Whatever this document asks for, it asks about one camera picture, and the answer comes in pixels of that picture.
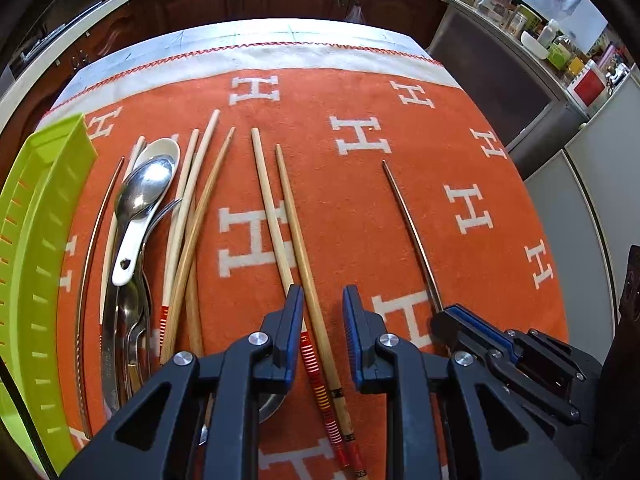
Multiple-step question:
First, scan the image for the orange H-pattern cloth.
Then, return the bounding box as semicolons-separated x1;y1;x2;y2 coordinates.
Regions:
43;20;568;479

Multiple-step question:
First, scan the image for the bamboo chopstick brown end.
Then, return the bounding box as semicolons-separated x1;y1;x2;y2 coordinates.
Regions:
276;144;369;479

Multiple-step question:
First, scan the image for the lime green utensil tray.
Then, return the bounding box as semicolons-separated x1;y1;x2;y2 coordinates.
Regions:
1;114;98;471

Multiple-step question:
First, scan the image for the large steel spoon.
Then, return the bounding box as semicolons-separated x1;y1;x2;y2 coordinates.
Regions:
100;155;176;416

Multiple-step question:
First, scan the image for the bamboo chopstick red-striped end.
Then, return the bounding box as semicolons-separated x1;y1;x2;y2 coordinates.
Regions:
250;127;349;469

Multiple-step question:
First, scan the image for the white ceramic spoon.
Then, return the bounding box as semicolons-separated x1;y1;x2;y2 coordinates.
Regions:
111;138;180;286

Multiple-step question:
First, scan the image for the steel fork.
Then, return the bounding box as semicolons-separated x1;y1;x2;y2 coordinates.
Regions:
127;197;182;396

